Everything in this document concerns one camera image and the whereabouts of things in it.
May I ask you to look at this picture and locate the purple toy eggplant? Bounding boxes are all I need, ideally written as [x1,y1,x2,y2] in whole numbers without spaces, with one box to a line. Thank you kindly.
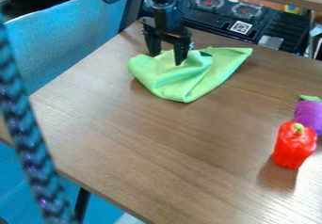
[293,94,322,136]

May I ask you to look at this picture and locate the toy stove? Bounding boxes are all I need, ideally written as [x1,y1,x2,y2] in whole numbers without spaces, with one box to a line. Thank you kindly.
[137,0,314,56]

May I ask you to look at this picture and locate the braided cable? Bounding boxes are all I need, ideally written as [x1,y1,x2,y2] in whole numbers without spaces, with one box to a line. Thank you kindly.
[0,8,81,224]

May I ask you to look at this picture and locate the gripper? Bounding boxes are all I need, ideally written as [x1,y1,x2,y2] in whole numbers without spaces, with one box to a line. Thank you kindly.
[139,1,194,67]

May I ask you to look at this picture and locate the green cloth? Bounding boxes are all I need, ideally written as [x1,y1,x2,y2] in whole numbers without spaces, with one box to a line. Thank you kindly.
[126,46,254,104]

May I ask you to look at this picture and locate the red toy pepper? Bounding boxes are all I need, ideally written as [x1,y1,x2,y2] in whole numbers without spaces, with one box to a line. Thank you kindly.
[270,120,320,171]

